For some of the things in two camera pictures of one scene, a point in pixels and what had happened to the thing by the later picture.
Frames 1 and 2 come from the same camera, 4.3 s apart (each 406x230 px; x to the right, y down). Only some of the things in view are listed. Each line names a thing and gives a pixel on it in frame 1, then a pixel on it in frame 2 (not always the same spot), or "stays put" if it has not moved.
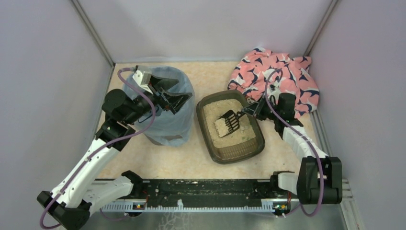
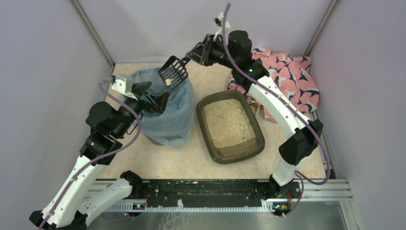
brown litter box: [248, 141] stays put
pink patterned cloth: [265, 74] stays put
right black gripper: [256, 108] to [203, 50]
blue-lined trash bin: [174, 129] stays put
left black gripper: [163, 96] to [143, 98]
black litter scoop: [232, 121] to [174, 71]
